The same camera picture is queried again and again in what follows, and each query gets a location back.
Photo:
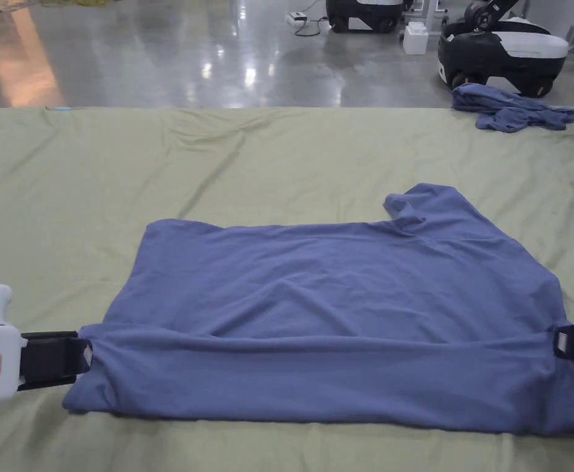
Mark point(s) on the blue shirt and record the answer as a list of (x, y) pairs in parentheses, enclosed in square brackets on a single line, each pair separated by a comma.
[(316, 314)]

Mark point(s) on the bed with pale green sheet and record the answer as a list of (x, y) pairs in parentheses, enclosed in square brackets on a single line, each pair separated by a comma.
[(179, 162)]

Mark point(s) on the bunched blue garment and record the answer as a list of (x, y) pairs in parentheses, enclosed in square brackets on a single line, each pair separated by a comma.
[(508, 110)]

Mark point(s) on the black and white mobile robot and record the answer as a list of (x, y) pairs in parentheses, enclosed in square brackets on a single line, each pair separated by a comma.
[(363, 17), (503, 51)]

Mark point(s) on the white foam box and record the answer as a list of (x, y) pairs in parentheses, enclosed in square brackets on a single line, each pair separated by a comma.
[(416, 38)]

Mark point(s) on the white power strip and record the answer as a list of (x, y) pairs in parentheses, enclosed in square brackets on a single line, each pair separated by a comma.
[(296, 17)]

